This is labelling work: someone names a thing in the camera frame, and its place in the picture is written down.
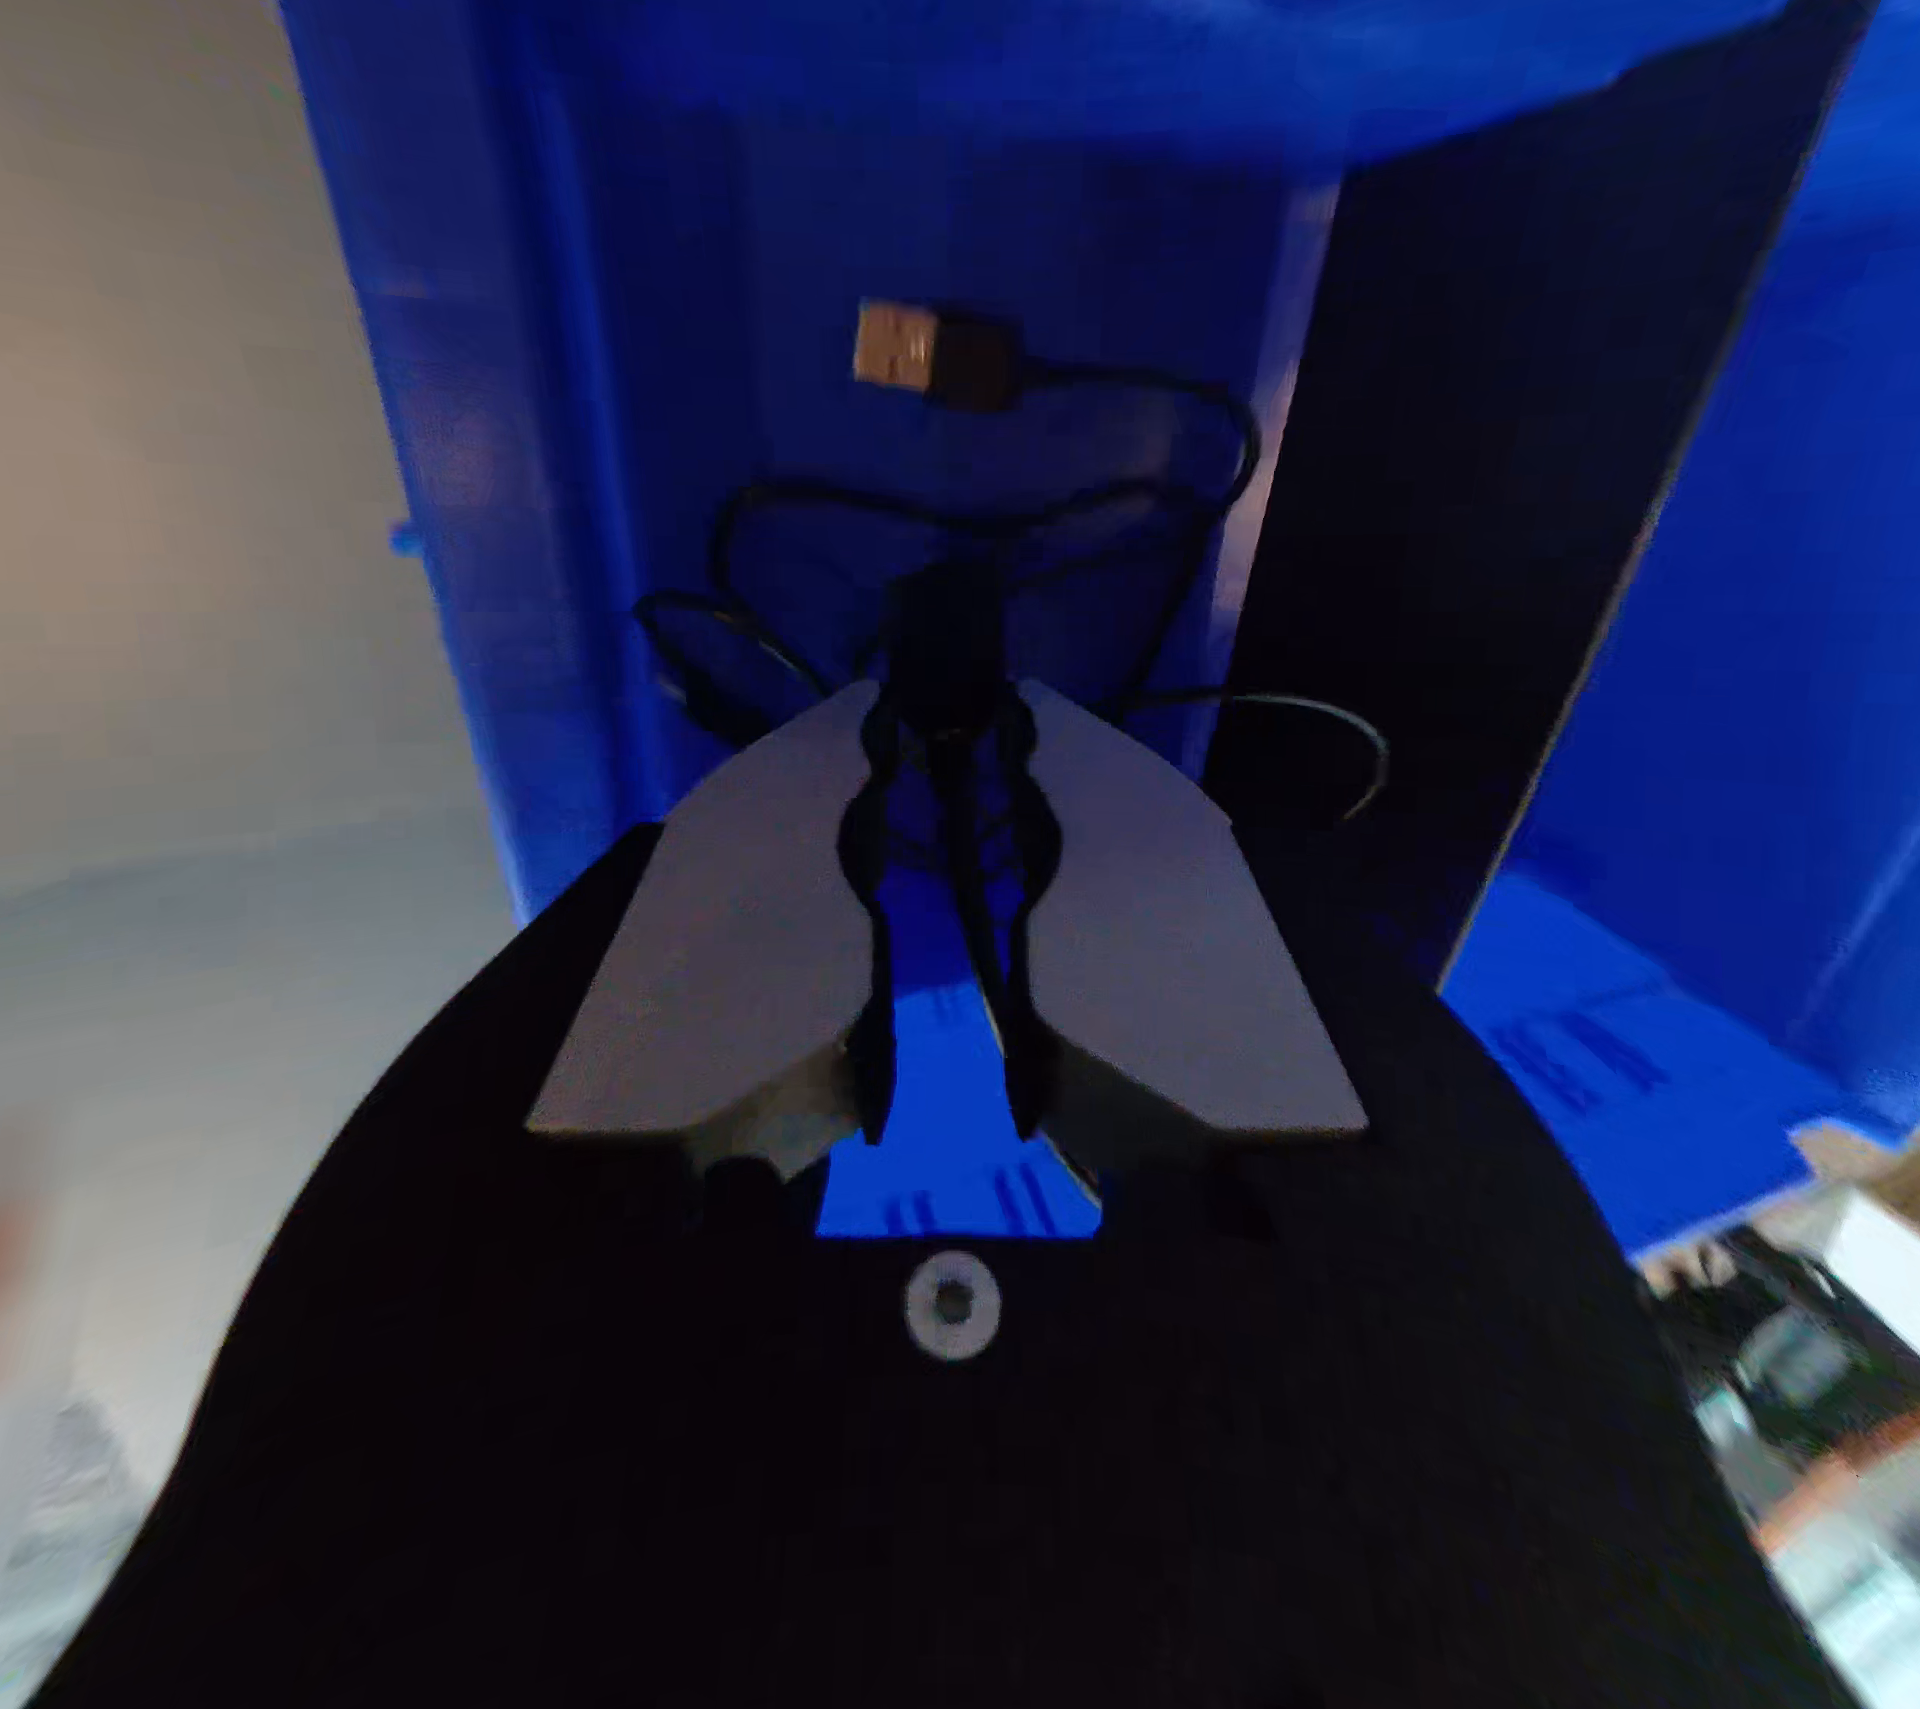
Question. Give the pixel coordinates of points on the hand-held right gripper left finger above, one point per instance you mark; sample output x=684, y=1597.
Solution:
x=722, y=974

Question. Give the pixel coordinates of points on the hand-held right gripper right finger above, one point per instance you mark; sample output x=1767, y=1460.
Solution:
x=1186, y=974

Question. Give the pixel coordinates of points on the blue plastic bin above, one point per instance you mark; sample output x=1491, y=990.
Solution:
x=1050, y=14

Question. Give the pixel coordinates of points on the black bin divider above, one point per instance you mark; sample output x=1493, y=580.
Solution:
x=1501, y=466

